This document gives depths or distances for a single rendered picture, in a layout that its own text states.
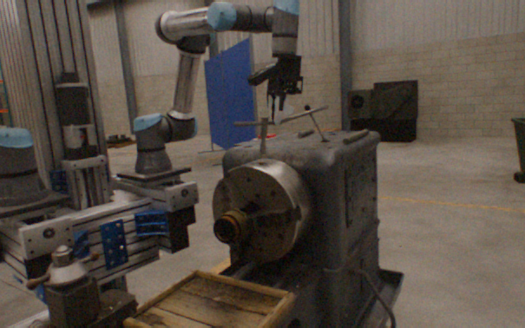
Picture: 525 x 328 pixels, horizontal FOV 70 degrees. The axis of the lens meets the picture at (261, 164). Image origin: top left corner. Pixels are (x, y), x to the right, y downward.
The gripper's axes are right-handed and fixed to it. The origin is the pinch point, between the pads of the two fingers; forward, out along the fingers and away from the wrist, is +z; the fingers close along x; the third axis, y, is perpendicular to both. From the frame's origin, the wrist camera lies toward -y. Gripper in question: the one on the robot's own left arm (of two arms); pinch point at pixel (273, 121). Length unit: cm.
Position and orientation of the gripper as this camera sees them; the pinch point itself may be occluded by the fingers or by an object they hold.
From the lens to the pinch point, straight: 115.8
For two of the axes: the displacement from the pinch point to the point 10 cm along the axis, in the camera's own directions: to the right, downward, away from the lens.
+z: -0.5, 9.7, 2.5
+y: 8.9, -0.8, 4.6
